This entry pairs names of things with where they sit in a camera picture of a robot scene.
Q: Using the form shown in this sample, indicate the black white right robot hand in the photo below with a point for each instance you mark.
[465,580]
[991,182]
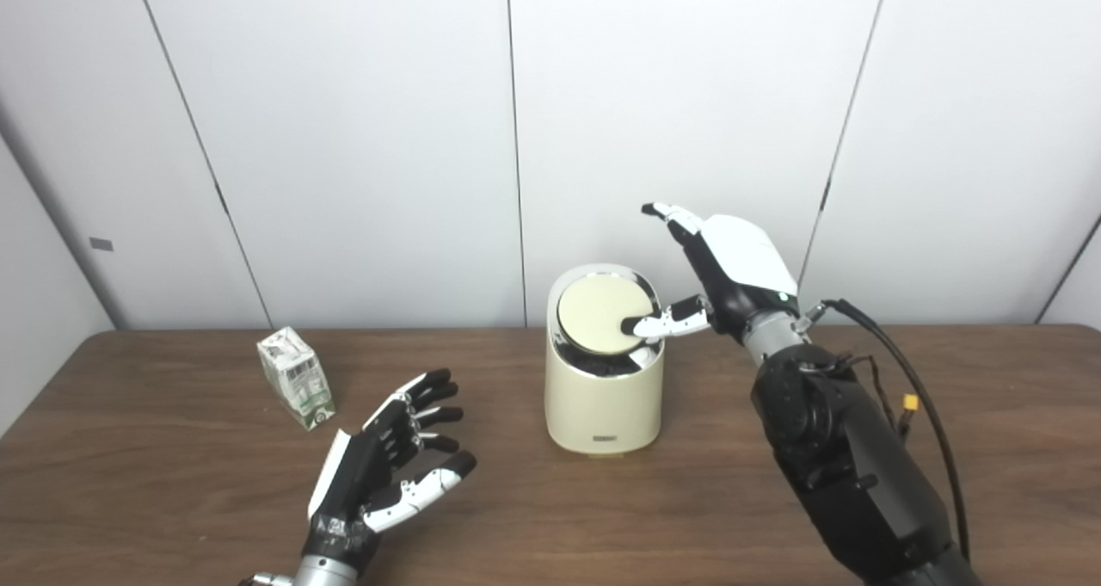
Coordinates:
[744,259]

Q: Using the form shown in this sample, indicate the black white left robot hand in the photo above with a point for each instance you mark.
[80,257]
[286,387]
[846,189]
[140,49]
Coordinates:
[357,474]

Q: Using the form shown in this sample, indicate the green white milk carton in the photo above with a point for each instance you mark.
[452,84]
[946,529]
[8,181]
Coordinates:
[294,375]

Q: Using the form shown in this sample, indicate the cream-colored lidded bin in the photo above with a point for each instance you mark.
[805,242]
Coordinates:
[602,401]

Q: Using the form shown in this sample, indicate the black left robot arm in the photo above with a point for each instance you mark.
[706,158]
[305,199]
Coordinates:
[325,574]

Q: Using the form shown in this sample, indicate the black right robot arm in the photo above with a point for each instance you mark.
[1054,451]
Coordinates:
[851,465]

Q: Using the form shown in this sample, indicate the black wall panel clip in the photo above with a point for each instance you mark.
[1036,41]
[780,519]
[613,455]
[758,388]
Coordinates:
[827,194]

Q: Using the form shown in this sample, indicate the small gray wall label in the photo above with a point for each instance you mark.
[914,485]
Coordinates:
[101,243]

